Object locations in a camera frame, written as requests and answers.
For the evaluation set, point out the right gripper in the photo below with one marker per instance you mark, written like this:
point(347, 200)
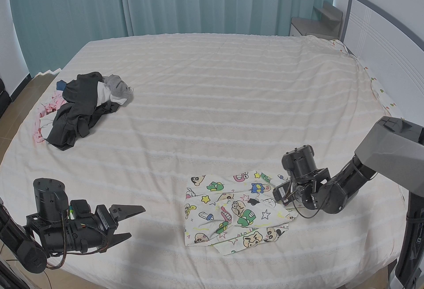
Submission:
point(281, 193)

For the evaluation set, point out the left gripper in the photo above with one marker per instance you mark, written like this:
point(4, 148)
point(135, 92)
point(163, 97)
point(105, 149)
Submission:
point(89, 231)

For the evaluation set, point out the white printed pyjama top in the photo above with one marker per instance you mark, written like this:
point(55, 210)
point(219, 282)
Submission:
point(232, 214)

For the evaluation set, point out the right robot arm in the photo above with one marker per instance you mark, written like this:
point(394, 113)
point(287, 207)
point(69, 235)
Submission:
point(387, 152)

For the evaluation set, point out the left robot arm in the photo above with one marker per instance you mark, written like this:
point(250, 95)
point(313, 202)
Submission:
point(46, 201)

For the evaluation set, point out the pile of clothes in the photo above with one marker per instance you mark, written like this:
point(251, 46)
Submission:
point(79, 105)

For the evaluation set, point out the bed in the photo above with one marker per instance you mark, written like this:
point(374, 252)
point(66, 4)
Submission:
point(232, 99)

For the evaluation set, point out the grey bedside table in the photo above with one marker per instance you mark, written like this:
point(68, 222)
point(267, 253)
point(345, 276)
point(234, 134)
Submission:
point(311, 27)

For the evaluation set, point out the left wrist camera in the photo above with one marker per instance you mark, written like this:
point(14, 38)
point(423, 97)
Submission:
point(80, 209)

